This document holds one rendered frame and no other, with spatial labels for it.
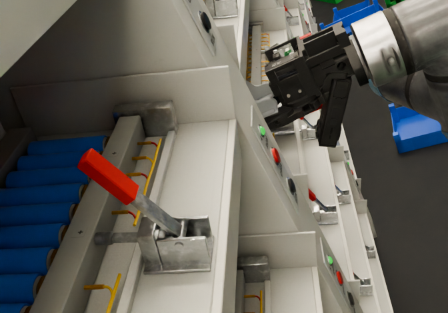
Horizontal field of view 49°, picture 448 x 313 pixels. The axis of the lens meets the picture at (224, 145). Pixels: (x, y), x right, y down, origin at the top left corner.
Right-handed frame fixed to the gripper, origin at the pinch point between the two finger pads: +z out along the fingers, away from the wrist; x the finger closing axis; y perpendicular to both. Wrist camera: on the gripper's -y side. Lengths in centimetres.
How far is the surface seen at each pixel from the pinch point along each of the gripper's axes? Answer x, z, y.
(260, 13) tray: -45.6, -4.6, -0.8
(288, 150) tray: 2.3, -6.2, -6.0
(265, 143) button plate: 20.1, -8.5, 7.4
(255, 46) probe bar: -31.4, -2.8, -2.2
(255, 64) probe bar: -22.9, -2.7, -2.1
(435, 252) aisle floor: -35, -20, -78
